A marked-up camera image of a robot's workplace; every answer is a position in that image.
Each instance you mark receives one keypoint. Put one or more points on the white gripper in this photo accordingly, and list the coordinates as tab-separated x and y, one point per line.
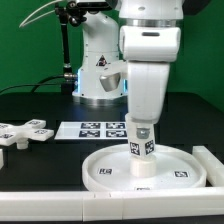
147	83

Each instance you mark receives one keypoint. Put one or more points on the white round table top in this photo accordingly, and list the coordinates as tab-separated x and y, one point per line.
114	168

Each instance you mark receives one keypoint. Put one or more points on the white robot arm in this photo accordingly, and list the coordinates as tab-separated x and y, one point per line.
103	74

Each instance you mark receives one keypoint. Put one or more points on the white marker sheet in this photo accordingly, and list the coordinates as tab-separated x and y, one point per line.
91	130

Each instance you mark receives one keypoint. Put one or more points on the white right fence bar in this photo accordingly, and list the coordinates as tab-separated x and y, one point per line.
214	168

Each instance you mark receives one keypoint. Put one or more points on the white fence bar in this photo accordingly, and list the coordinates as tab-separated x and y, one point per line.
214	168
95	206

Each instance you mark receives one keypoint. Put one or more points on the white front fence bar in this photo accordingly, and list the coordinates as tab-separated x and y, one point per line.
95	206

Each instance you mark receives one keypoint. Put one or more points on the white cross-shaped table base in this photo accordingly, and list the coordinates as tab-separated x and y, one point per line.
33	129

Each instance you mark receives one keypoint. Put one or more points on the white block at left edge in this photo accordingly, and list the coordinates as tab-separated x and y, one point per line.
1	159

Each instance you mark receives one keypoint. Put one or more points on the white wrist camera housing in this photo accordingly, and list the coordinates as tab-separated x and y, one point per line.
149	43

